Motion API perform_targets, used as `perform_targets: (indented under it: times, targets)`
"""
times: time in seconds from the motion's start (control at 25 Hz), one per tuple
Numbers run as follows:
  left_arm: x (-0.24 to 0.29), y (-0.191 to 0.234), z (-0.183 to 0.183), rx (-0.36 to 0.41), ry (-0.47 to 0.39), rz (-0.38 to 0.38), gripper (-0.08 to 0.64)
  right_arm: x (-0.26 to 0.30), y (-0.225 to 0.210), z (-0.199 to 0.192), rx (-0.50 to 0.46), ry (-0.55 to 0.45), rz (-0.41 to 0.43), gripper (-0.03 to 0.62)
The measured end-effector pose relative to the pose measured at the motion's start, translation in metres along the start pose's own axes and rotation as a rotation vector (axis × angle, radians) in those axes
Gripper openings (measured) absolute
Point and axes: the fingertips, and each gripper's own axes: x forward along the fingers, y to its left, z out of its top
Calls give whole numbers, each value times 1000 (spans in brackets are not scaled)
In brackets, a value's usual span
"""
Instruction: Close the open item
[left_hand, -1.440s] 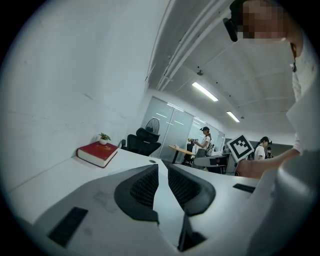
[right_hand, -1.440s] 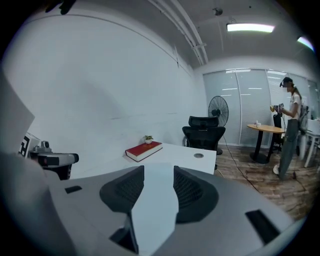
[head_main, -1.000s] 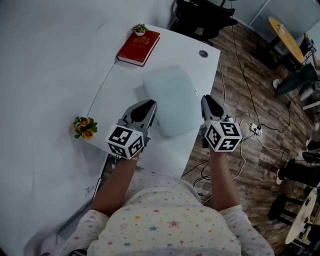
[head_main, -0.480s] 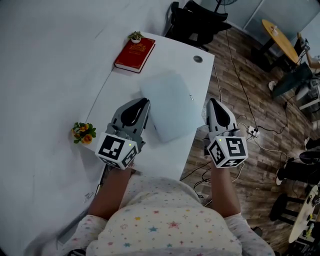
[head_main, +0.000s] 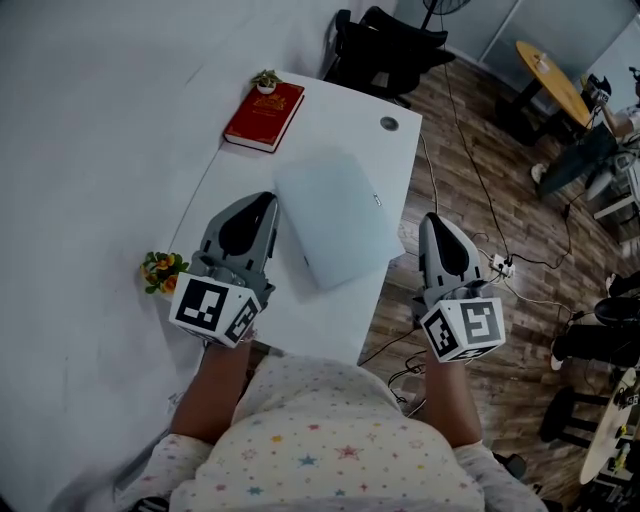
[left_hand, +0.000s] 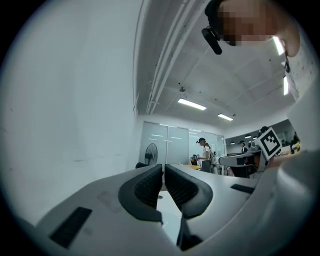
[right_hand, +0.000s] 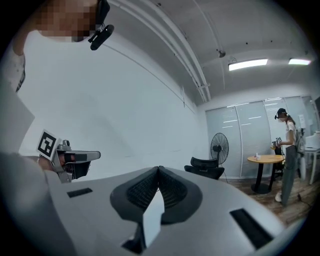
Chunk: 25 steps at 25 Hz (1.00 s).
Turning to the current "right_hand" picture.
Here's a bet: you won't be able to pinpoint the white side table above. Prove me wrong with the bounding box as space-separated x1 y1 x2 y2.
299 147 320 186

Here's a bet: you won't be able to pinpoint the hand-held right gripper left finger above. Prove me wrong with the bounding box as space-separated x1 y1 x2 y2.
48 165 160 256

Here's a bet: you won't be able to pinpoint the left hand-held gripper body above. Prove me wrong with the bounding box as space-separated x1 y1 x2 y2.
36 128 74 184

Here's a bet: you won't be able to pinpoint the black standing fan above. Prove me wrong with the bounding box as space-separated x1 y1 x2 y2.
210 132 230 181

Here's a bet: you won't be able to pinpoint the white ceiling pipes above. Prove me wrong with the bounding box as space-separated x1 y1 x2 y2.
109 0 212 104

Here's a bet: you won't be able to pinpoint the round wooden table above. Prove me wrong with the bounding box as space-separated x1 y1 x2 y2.
247 154 286 195

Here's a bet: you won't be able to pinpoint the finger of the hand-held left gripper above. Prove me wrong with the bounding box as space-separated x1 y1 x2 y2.
71 160 92 180
70 150 102 163

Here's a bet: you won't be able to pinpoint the person's head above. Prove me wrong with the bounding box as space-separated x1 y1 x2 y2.
12 0 101 56

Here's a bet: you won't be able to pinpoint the person's left forearm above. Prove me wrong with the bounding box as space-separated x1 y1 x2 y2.
24 155 55 174

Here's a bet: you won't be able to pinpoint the long ceiling light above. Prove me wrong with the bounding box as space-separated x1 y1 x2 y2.
227 58 269 72
287 57 312 66

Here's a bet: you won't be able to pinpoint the person's left hand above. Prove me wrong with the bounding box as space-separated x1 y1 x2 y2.
60 154 76 167

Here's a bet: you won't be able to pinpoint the white box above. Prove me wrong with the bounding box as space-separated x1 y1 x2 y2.
305 134 320 151

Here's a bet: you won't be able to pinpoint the person's star print shirt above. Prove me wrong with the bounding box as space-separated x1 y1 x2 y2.
4 47 27 92

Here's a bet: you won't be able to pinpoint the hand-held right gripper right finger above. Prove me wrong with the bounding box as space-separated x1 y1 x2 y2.
158 165 287 256

